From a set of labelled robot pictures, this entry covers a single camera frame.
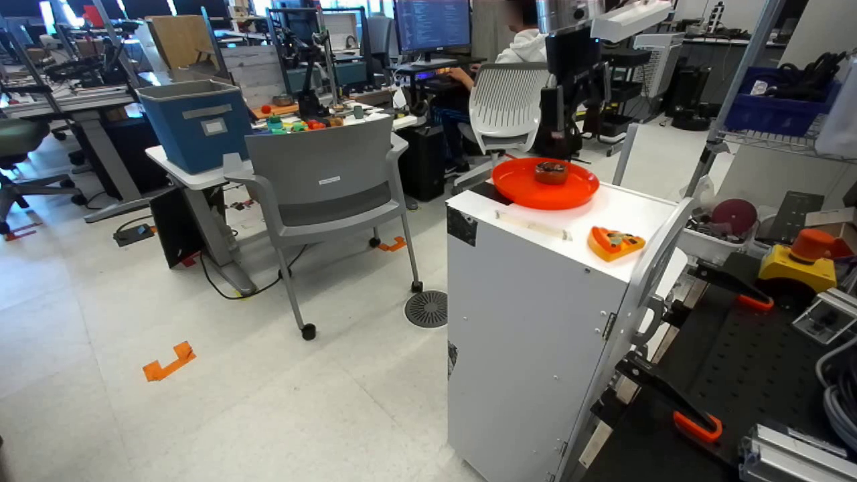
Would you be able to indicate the chocolate frosted donut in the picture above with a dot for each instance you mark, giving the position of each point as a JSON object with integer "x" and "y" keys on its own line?
{"x": 552, "y": 172}

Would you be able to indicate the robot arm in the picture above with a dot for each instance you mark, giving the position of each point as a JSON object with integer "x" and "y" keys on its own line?
{"x": 603, "y": 21}

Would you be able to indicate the orange round plate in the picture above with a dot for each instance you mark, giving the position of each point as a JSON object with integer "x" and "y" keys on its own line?
{"x": 519, "y": 184}

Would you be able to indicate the white toy kitchen cabinet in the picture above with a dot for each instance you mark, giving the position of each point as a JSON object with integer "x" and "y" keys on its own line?
{"x": 537, "y": 323}

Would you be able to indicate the grey plastic chair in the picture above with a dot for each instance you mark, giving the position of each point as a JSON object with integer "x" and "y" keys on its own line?
{"x": 324, "y": 184}

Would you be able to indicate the white mesh office chair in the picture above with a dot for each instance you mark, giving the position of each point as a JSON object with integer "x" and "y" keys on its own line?
{"x": 504, "y": 113}

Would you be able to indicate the orange toy pizza slice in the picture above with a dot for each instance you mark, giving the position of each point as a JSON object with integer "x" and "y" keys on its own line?
{"x": 615, "y": 244}

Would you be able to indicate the computer monitor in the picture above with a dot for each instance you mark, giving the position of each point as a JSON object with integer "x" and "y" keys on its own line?
{"x": 433, "y": 25}

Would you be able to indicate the seated person in white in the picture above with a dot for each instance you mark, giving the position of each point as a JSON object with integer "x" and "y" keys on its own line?
{"x": 528, "y": 44}

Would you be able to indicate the blue storage bin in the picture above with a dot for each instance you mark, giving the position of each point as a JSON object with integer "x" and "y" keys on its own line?
{"x": 196, "y": 124}

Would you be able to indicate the black orange clamp right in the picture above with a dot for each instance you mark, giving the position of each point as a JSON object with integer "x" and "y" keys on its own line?
{"x": 690, "y": 420}

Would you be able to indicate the black orange clamp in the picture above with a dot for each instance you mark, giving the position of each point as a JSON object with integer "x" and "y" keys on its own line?
{"x": 690, "y": 420}
{"x": 745, "y": 294}

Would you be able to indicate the black orange clamp left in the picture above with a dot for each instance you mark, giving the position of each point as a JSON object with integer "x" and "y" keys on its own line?
{"x": 745, "y": 294}

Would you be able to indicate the black perforated breadboard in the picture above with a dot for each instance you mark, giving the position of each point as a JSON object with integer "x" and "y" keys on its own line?
{"x": 741, "y": 365}

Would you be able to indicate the yellow emergency stop box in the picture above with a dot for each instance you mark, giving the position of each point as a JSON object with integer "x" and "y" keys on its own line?
{"x": 807, "y": 261}

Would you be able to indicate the orange floor marker bracket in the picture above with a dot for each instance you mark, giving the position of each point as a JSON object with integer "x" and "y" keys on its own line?
{"x": 161, "y": 372}

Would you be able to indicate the aluminium extrusion rail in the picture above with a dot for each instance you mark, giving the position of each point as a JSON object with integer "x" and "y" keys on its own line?
{"x": 785, "y": 457}

